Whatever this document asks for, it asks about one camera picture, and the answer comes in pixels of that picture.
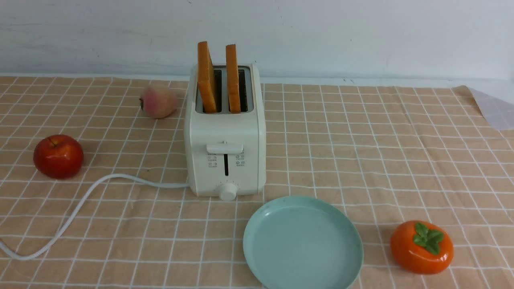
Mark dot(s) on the light green plate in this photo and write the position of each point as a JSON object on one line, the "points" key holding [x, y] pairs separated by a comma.
{"points": [[298, 242]]}

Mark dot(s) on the pink peach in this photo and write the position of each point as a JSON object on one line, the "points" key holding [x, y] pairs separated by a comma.
{"points": [[158, 102]]}

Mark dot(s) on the white two-slot toaster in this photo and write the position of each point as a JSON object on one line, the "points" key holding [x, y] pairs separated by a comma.
{"points": [[225, 152]]}

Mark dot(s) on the toast slice slot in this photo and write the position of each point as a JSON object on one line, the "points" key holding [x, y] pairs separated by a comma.
{"points": [[206, 79], [232, 79]]}

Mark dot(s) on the red apple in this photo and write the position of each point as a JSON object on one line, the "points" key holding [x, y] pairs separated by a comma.
{"points": [[58, 156]]}

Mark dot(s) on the orange persimmon with green leaves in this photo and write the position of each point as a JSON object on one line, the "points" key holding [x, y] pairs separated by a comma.
{"points": [[421, 247]]}

